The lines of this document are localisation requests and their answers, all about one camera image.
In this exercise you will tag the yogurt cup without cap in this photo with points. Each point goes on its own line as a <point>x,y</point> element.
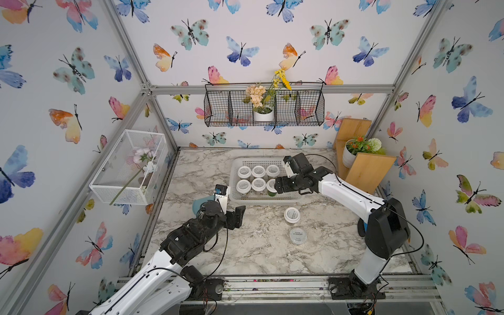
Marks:
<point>298,236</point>

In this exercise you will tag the blue black work glove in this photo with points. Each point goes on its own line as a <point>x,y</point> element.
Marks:
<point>362,228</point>

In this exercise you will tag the white pot beige flowers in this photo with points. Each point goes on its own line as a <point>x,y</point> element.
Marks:
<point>263,98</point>

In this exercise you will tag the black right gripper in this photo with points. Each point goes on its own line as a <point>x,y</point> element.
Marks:
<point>284,184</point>

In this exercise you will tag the white pot green plant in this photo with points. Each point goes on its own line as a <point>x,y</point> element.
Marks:
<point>361,145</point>

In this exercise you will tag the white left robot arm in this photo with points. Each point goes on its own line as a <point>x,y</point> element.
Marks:
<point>168,279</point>

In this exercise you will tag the white wire mesh box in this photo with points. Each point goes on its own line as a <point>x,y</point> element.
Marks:
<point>118,168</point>

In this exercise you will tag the pink artificial flower stem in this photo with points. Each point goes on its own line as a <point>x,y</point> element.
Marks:
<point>144,159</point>

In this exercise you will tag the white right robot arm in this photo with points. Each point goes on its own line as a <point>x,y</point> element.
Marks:
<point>382,222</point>

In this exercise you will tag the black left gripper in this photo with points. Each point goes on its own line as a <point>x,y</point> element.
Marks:
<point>230,222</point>

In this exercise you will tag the wooden corner shelf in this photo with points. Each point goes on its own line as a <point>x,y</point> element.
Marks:
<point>364,171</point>

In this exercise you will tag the black wire wall basket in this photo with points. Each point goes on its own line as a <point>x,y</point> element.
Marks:
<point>247,105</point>

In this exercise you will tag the white plastic perforated basket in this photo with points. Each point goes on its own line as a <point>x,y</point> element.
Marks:
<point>259,198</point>

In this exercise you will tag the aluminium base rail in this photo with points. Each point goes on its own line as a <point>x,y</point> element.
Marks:
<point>263,289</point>

